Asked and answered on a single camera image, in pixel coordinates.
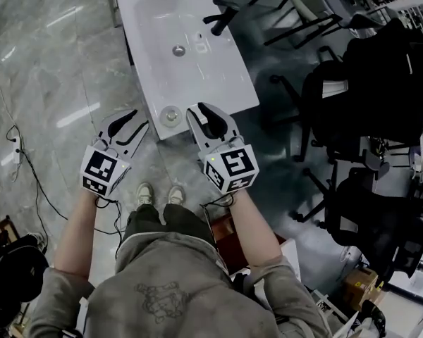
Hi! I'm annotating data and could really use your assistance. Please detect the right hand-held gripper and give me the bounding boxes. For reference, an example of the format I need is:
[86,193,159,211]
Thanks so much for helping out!
[185,101,260,194]

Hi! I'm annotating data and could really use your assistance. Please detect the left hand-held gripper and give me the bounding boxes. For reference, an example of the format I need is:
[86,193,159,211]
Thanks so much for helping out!
[79,109,150,198]

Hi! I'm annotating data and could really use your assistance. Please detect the clear bottle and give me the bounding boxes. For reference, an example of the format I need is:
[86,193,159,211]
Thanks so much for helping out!
[159,104,183,128]

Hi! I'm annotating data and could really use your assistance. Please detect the person's left forearm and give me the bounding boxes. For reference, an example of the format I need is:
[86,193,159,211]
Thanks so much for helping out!
[52,189,104,278]

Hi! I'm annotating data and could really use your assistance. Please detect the person's right forearm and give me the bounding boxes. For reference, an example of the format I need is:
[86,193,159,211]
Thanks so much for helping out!
[228,189,285,269]

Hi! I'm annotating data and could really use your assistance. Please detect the white sink counter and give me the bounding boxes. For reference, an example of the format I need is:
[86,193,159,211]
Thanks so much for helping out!
[115,0,261,142]

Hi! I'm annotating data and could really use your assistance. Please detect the person's left shoe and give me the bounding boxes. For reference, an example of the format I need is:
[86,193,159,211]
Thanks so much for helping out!
[135,182,156,207]

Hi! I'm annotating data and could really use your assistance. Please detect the person's shoe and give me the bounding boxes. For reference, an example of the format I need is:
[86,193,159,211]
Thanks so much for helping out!
[135,182,156,207]
[167,184,187,206]

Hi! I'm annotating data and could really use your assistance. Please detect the person's right shoe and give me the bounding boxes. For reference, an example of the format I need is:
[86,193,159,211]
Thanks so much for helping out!
[167,184,187,206]

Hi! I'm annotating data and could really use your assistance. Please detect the person's dark shorts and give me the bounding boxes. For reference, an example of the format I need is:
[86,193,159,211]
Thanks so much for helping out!
[122,203,216,250]

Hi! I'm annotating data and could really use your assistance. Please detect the white power strip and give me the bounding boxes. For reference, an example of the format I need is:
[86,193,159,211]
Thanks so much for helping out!
[11,135,23,165]

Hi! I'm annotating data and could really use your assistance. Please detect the black faucet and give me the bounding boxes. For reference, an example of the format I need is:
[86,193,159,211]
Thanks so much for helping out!
[202,0,241,37]

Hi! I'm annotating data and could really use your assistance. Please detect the red-brown box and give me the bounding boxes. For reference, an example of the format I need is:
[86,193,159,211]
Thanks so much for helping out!
[210,215,287,275]

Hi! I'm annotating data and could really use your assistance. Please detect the person's grey printed shirt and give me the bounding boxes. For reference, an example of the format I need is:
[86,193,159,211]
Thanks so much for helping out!
[27,231,333,338]

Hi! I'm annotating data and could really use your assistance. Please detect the black mesh office chair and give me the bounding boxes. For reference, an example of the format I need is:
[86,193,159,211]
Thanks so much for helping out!
[267,16,423,163]

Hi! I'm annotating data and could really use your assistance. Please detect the black bag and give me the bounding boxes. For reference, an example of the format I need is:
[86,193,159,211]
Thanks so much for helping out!
[0,233,51,330]

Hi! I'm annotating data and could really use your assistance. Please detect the cardboard box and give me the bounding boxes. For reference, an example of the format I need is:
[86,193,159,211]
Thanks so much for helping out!
[341,267,380,312]

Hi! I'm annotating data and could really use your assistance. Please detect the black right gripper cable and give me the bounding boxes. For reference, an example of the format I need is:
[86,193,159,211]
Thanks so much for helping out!
[199,194,235,225]

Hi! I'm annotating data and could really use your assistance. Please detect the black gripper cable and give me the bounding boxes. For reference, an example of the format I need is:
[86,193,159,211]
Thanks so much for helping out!
[94,194,125,260]
[199,194,235,225]

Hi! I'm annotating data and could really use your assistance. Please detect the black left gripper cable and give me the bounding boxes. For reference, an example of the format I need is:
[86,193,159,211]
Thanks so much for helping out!
[94,194,125,260]

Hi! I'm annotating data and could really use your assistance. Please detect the black floor cable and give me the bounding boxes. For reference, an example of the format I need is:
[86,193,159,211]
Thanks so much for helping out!
[5,124,124,237]

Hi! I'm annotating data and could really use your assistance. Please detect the white floor cable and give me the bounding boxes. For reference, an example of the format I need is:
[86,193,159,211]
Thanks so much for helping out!
[0,56,22,182]

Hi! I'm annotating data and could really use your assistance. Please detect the metal sink frame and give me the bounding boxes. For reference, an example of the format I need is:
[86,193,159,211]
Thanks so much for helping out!
[104,0,125,28]

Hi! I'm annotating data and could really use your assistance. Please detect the grey chair black frame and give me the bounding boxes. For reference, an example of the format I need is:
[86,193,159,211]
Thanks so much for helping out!
[247,0,343,50]

